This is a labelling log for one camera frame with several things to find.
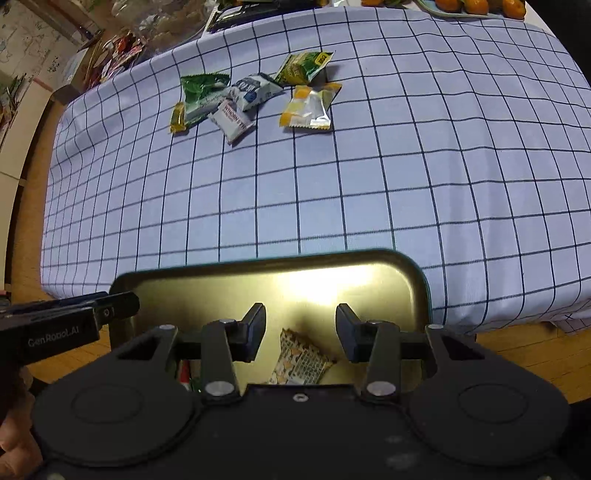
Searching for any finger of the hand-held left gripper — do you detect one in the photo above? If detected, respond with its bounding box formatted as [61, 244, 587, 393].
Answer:
[9, 292, 112, 312]
[92, 291, 140, 328]

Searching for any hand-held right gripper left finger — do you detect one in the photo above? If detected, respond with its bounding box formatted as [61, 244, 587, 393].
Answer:
[113, 302, 267, 403]

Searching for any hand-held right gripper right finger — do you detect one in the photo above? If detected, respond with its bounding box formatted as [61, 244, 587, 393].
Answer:
[335, 303, 482, 403]

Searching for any green and white snack packet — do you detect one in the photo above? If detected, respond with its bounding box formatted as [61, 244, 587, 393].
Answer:
[179, 73, 232, 126]

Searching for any beige patterned snack packet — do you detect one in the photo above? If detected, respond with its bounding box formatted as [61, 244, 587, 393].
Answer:
[268, 328, 335, 386]

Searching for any clear glass jar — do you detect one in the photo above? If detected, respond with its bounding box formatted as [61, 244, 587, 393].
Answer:
[92, 0, 219, 52]

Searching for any white printed cardboard box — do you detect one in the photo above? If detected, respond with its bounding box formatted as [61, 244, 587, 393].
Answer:
[0, 7, 63, 81]

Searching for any gold metal tray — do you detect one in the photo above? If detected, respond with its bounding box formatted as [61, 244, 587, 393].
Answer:
[108, 248, 433, 393]

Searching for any pile of tangerines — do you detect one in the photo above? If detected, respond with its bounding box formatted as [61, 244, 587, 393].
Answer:
[362, 0, 527, 19]

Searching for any grey cardboard box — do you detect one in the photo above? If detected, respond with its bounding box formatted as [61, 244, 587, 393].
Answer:
[50, 46, 90, 101]

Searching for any white checked tablecloth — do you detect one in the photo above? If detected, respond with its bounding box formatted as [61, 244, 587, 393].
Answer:
[39, 6, 591, 334]

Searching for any heap of red snack wrappers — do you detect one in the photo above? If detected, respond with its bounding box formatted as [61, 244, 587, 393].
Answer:
[88, 30, 149, 86]

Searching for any green and yellow snack packet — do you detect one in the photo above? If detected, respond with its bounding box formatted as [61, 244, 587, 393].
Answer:
[274, 51, 335, 86]

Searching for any black flat package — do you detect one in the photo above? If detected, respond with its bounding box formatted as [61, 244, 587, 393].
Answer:
[205, 4, 280, 33]

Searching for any pale fruit plate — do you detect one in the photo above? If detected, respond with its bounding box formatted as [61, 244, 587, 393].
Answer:
[416, 0, 527, 22]

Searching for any person's left hand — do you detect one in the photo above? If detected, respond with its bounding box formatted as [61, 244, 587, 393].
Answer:
[0, 369, 44, 480]

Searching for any small yellow candy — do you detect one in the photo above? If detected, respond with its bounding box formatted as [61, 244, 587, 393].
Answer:
[168, 102, 188, 134]

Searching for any yellow and clear snack packet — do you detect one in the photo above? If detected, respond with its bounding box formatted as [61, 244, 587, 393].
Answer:
[278, 83, 343, 131]

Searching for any blue and white snack packet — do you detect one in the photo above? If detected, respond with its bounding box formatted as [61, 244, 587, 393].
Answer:
[228, 73, 284, 112]

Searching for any white red-lettered snack packet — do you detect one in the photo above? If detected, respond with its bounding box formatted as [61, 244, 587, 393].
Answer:
[208, 100, 254, 144]

